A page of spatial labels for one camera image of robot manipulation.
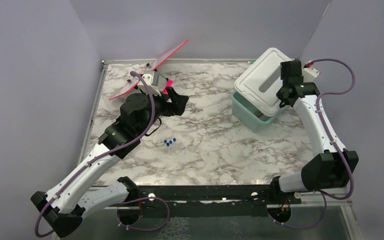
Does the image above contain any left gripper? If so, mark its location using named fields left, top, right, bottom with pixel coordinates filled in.
left=136, top=86, right=189, bottom=137

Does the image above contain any white plastic lid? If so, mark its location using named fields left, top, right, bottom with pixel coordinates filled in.
left=234, top=47, right=291, bottom=117

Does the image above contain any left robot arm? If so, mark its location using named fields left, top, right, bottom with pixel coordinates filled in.
left=30, top=87, right=189, bottom=238

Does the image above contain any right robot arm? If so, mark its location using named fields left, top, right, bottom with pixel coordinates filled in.
left=268, top=59, right=359, bottom=204

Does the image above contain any clear test tube rack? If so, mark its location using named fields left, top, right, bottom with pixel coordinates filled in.
left=161, top=137, right=191, bottom=156

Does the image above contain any teal plastic bin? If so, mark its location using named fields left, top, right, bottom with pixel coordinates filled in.
left=230, top=91, right=287, bottom=133

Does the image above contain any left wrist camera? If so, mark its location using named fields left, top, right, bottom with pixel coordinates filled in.
left=141, top=70, right=169, bottom=96

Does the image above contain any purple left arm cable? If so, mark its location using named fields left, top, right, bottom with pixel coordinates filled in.
left=34, top=70, right=156, bottom=239

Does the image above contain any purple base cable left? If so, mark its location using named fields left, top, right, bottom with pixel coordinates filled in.
left=116, top=196, right=171, bottom=233

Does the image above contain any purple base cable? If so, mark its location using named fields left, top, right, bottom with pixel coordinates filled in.
left=116, top=196, right=171, bottom=233
left=267, top=190, right=328, bottom=231

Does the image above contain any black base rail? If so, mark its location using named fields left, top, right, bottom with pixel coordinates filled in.
left=116, top=176, right=302, bottom=223

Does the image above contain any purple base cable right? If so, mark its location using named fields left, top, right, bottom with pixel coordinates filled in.
left=267, top=190, right=328, bottom=231

